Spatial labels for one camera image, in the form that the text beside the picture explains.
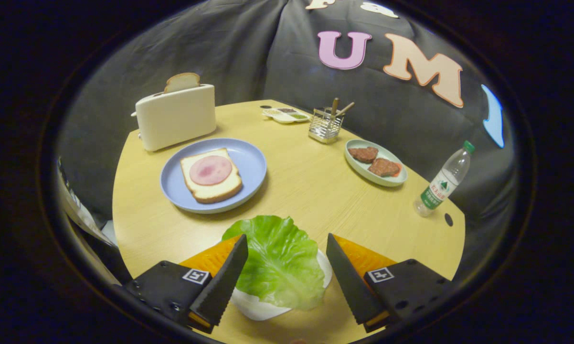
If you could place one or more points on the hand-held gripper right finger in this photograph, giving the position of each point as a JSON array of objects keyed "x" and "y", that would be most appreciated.
[{"x": 349, "y": 284}]

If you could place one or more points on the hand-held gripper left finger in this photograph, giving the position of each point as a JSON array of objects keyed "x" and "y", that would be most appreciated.
[{"x": 222, "y": 284}]

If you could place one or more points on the green lettuce leaf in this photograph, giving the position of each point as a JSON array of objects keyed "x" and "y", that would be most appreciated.
[{"x": 277, "y": 258}]

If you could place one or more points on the plain white bread slice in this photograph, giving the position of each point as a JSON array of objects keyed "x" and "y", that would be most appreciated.
[{"x": 182, "y": 82}]

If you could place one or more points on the white plate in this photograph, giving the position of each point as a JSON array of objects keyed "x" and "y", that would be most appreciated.
[{"x": 256, "y": 308}]

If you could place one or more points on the bread slice under ham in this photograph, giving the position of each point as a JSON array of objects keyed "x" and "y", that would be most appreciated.
[{"x": 215, "y": 191}]

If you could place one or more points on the pink ham slice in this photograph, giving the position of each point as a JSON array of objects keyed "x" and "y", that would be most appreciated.
[{"x": 210, "y": 170}]

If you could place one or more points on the pale green plate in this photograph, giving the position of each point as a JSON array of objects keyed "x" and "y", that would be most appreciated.
[{"x": 358, "y": 168}]

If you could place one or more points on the brown patty with orange edge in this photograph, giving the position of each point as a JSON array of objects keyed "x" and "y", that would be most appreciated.
[{"x": 385, "y": 167}]

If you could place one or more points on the blue plate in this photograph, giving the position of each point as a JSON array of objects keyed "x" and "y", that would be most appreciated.
[{"x": 249, "y": 162}]

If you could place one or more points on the brown meat patty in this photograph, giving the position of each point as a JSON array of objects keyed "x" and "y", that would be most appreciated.
[{"x": 362, "y": 154}]

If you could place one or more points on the clear water bottle green label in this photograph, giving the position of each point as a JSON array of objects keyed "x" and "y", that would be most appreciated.
[{"x": 442, "y": 184}]

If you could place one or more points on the cream toaster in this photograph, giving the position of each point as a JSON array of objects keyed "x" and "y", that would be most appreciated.
[{"x": 177, "y": 117}]

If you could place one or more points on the wooden utensil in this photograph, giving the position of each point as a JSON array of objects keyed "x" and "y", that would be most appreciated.
[
  {"x": 334, "y": 106},
  {"x": 346, "y": 108}
]

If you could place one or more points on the white divided seasoning tray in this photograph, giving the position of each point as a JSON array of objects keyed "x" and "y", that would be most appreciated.
[{"x": 284, "y": 118}]

